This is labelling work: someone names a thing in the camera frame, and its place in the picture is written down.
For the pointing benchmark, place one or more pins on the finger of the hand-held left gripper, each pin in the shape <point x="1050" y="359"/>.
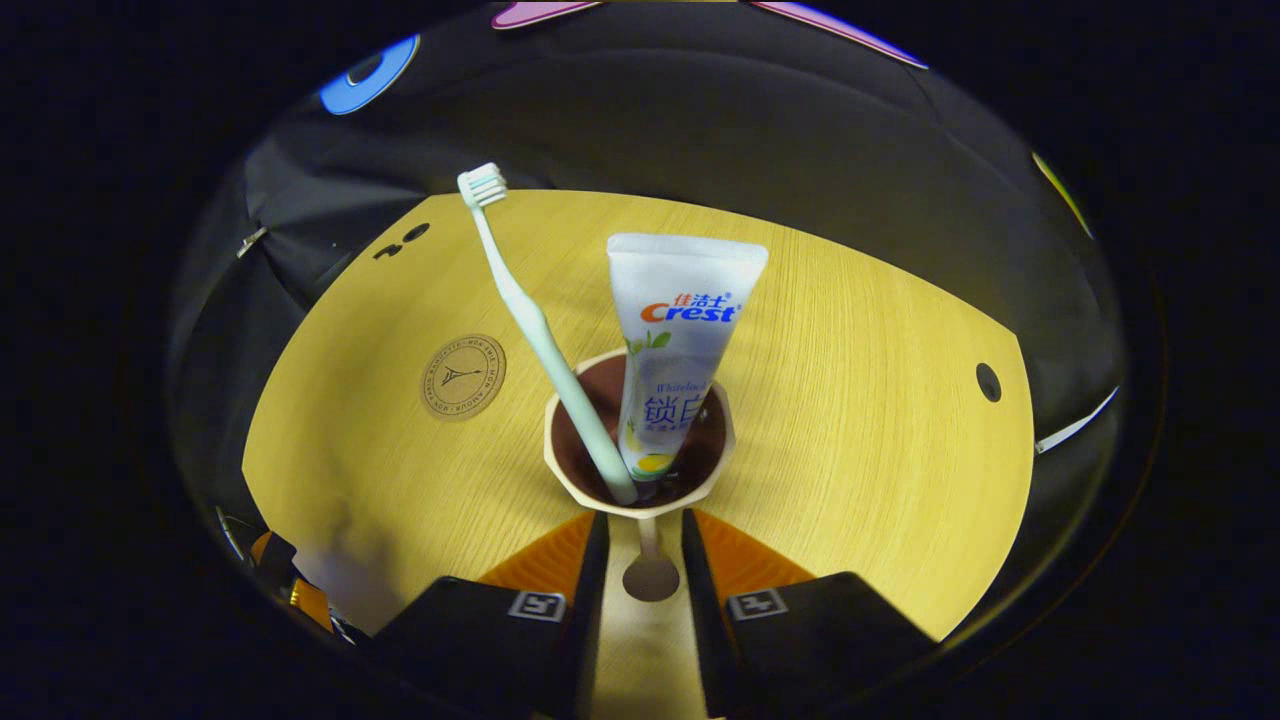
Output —
<point x="262" y="548"/>
<point x="312" y="605"/>

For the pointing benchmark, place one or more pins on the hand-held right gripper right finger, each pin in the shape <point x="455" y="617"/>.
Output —
<point x="705" y="630"/>

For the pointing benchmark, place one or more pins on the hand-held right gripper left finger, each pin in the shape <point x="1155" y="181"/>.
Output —
<point x="585" y="620"/>

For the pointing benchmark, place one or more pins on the beige cup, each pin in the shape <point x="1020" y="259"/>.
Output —
<point x="575" y="440"/>

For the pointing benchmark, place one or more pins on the round brown coaster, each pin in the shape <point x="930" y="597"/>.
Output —
<point x="462" y="377"/>

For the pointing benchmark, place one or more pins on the white toothpaste tube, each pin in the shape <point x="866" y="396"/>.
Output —
<point x="680" y="350"/>

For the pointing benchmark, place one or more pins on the mint green toothbrush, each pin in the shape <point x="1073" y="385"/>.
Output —
<point x="530" y="320"/>

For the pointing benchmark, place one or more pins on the white bar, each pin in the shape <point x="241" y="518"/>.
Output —
<point x="1078" y="420"/>

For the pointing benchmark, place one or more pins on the black backdrop cloth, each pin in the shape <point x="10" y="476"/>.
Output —
<point x="700" y="120"/>

